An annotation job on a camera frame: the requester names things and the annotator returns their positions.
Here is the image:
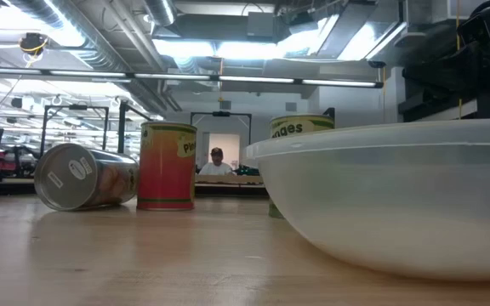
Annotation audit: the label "oranges food can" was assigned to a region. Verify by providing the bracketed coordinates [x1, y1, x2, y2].
[268, 113, 336, 220]

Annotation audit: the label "pineapple food can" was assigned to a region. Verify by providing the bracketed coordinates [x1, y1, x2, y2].
[136, 121, 198, 213]

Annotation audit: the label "peaches food can blue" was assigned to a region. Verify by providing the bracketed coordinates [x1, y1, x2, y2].
[33, 142, 140, 213]

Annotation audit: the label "wooden shelf black metal legs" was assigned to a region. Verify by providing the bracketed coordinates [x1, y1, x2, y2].
[117, 100, 337, 197]

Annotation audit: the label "person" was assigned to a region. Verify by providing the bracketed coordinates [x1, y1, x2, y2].
[197, 146, 236, 177]

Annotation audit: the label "long ceiling light strip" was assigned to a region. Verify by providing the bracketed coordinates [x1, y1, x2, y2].
[0, 66, 385, 89]

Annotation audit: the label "translucent plastic bowl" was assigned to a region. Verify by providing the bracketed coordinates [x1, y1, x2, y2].
[240, 117, 490, 282]

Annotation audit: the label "black gantry frame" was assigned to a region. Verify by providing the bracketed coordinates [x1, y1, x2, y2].
[190, 110, 254, 148]
[39, 104, 111, 158]

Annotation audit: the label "hanging yellow cable reel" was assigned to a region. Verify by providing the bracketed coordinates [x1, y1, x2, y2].
[18, 32, 49, 57]

